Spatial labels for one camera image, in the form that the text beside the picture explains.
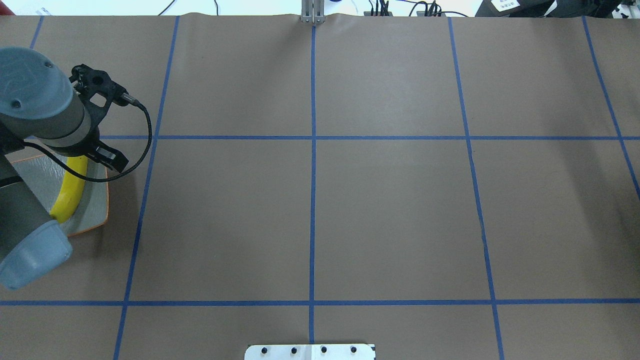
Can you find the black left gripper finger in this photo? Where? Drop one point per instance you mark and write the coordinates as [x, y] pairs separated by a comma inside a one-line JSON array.
[[111, 158]]

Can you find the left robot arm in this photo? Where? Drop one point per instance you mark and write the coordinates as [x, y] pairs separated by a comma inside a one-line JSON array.
[[40, 115]]

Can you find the grey square plate orange rim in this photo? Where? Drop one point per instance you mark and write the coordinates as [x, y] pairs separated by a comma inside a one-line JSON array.
[[44, 178]]

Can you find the white side desk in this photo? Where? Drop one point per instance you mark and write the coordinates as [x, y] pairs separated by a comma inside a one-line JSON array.
[[234, 7]]

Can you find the brown paper table cover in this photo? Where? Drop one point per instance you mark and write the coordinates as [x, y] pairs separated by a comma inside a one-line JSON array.
[[448, 189]]

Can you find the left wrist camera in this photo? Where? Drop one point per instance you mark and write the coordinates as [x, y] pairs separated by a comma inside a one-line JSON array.
[[97, 92]]

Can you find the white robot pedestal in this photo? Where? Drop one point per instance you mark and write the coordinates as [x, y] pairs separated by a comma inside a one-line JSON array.
[[335, 351]]

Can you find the aluminium frame post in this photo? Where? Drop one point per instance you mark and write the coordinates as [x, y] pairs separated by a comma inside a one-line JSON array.
[[313, 12]]

